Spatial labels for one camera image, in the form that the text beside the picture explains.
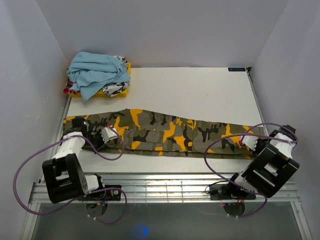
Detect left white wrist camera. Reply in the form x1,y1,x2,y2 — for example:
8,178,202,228
100,127,118,144

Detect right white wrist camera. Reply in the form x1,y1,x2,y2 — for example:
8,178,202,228
239,135,262,154

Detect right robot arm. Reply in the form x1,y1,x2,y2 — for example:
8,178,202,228
225,125,300,200

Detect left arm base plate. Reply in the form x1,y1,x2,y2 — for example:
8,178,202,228
78,185,122,202

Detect blue table label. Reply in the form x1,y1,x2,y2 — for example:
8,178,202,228
228,67,246,72

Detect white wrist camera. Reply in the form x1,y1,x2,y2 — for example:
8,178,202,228
239,135,262,154
100,127,118,144

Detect aluminium table edge rail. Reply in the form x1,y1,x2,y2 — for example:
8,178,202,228
29,174,300,204

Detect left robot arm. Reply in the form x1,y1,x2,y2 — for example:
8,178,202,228
42,117,110,204

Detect black white printed garment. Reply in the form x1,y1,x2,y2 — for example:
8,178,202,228
100,55,131,97

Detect pink patterned garment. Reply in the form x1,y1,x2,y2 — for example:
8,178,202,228
63,84,72,95

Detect yellow camouflage trousers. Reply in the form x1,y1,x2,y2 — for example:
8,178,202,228
62,108,270,160

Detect yellow tray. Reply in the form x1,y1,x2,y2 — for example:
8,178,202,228
65,62,132,99

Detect light blue cloth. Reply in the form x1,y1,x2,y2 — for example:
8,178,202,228
66,50,131,103

